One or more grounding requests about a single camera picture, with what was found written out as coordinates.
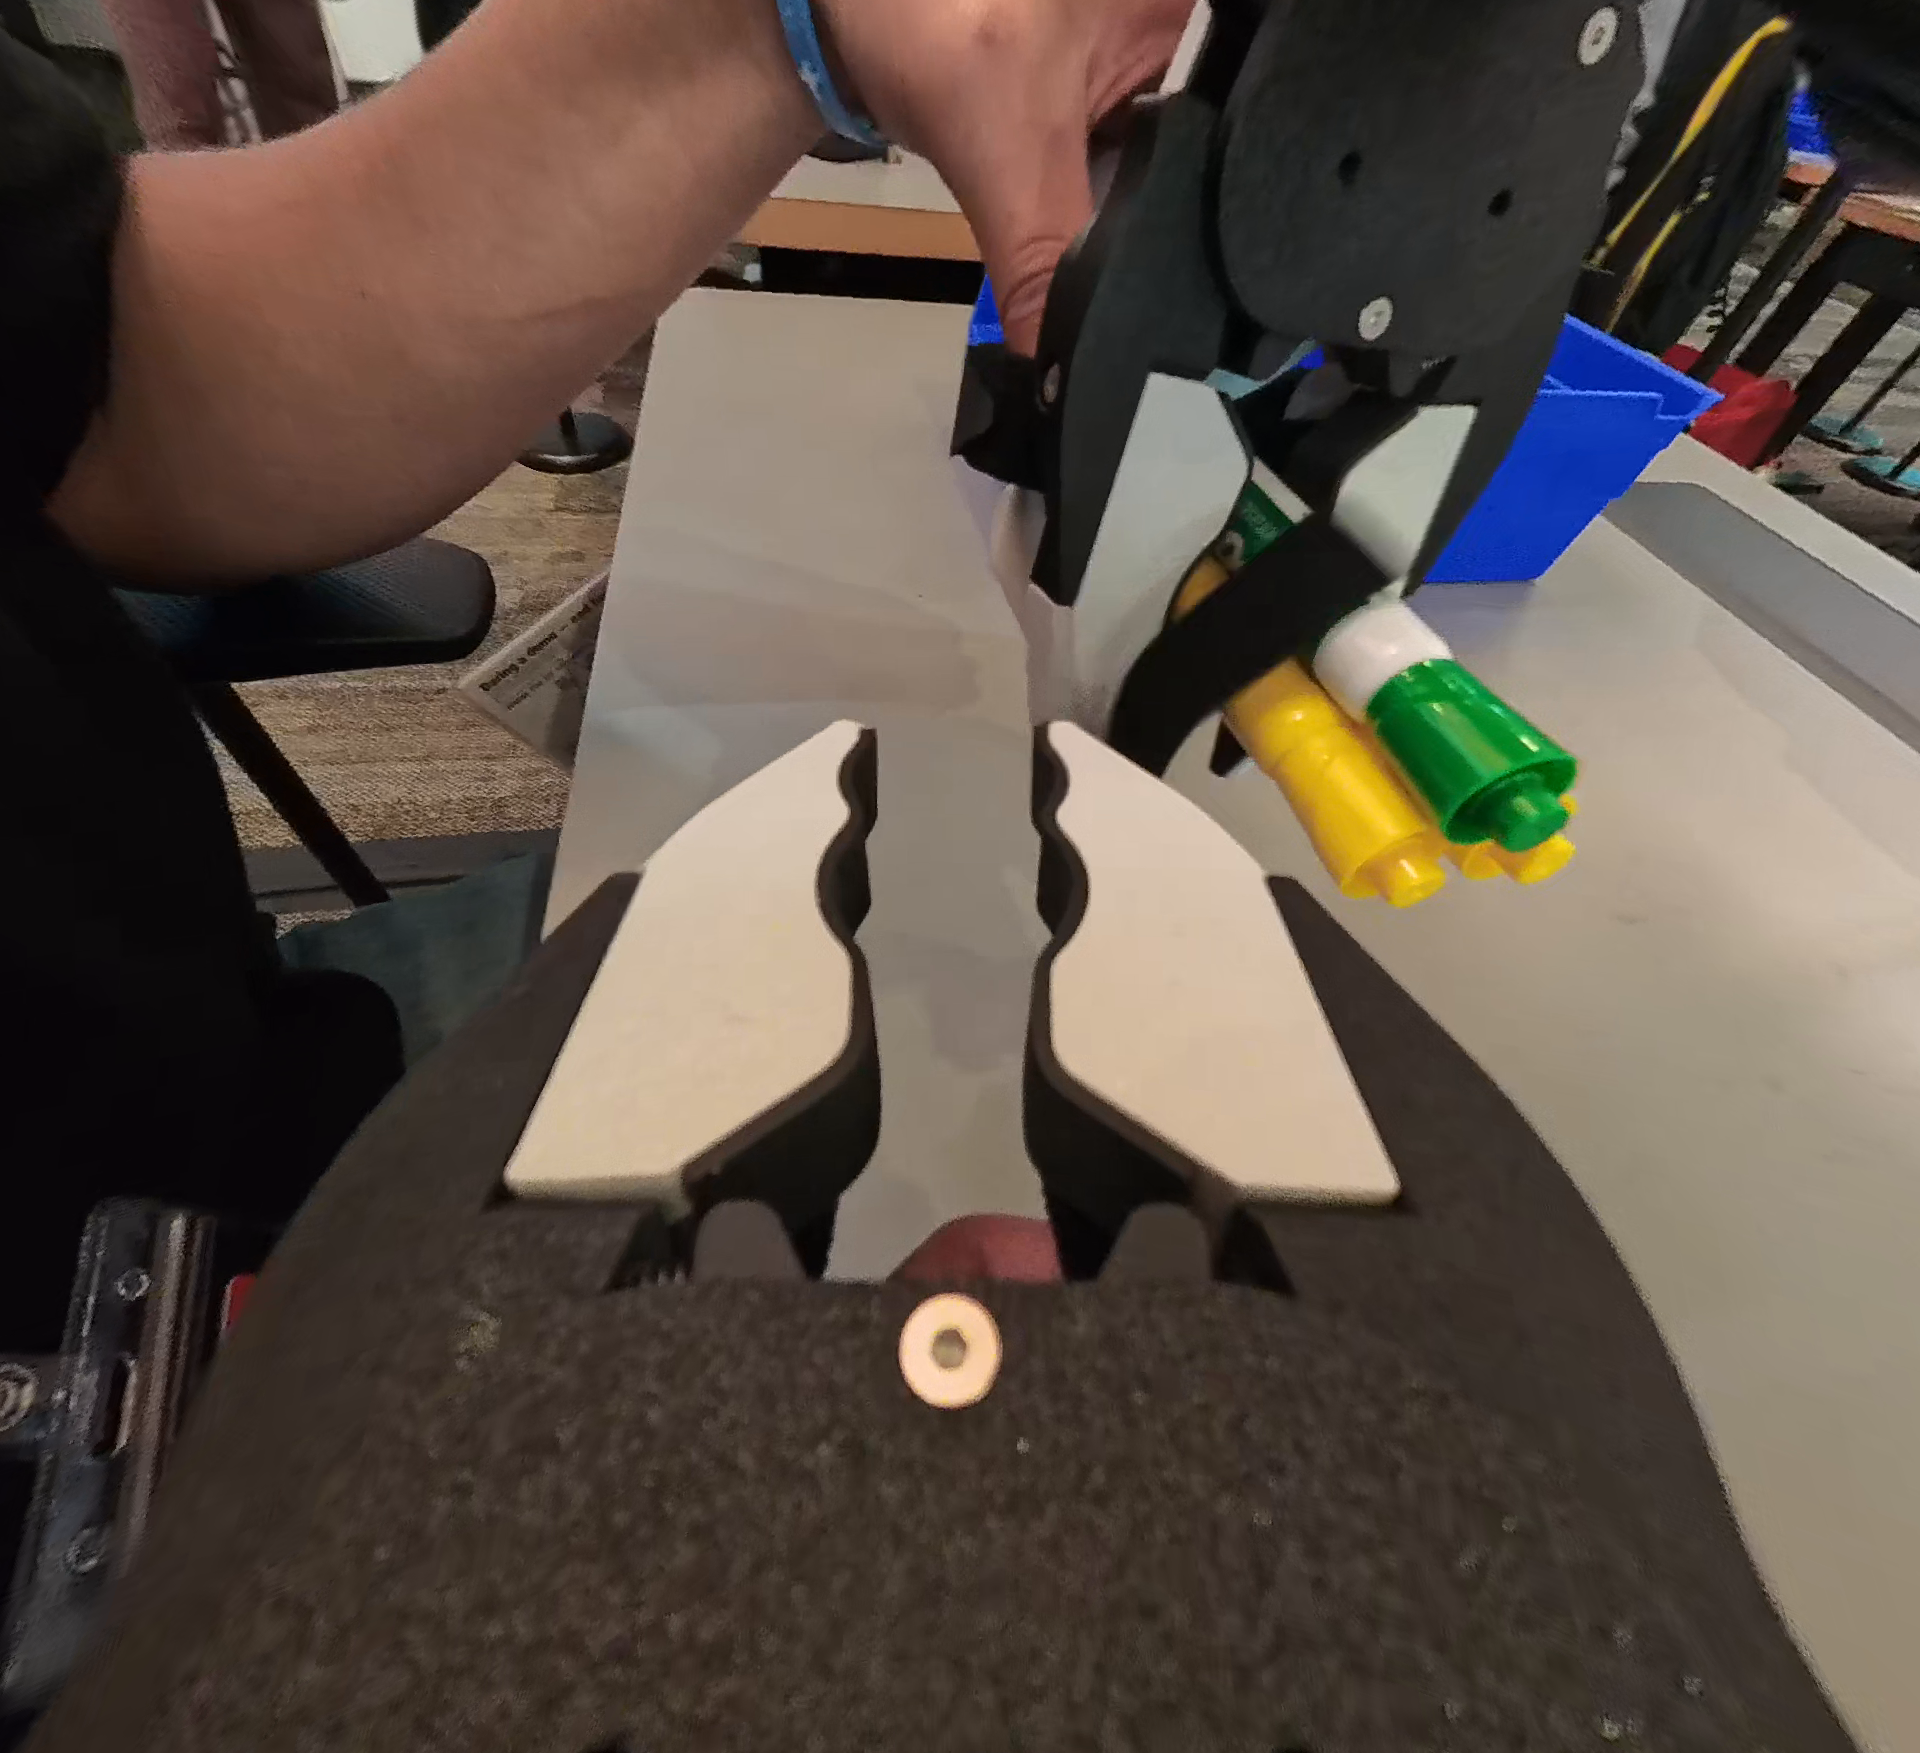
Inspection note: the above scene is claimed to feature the wood edged table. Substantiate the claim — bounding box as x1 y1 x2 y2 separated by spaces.
734 155 992 293
1784 155 1920 240

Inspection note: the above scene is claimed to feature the person's right hand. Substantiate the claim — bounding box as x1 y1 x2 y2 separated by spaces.
897 1213 1064 1284

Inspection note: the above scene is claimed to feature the printed paper sign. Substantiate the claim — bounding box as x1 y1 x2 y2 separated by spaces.
458 574 609 772

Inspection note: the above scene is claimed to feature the black chair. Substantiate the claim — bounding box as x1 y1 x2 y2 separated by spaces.
113 539 500 907

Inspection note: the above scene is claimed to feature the black and yellow jacket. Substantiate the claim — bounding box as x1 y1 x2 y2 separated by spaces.
1589 0 1802 351

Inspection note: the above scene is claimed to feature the yellow marker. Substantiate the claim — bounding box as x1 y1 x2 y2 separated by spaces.
1169 560 1453 909
1446 822 1580 887

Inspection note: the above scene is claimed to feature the white desk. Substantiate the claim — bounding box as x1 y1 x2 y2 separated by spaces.
543 282 1920 1753

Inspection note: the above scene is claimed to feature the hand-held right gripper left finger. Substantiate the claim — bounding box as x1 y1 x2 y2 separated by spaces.
502 717 888 1213

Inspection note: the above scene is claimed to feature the person's black clothing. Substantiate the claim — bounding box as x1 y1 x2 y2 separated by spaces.
0 29 407 1336

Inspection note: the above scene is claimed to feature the green marker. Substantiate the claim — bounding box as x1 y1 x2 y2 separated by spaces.
1218 470 1580 858

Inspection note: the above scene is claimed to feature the person's left forearm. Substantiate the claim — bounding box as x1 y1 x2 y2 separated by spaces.
45 0 841 584

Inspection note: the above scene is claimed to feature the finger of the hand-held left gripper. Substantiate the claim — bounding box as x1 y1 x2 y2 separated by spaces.
1051 369 1259 743
1260 356 1491 590

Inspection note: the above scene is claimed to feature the blue plastic bin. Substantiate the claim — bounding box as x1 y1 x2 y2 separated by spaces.
967 274 1724 584

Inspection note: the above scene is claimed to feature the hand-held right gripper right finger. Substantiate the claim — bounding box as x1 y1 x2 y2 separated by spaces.
1020 717 1404 1213

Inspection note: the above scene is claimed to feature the round black stool base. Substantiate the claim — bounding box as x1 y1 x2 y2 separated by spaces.
516 407 635 473

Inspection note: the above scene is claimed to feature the red bag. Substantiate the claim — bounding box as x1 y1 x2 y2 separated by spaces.
1666 343 1802 472

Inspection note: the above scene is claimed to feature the black velcro strap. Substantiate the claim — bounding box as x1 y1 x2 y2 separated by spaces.
1121 521 1390 776

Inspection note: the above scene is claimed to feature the black metal clamp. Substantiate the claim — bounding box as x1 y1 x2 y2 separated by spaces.
0 1195 254 1710

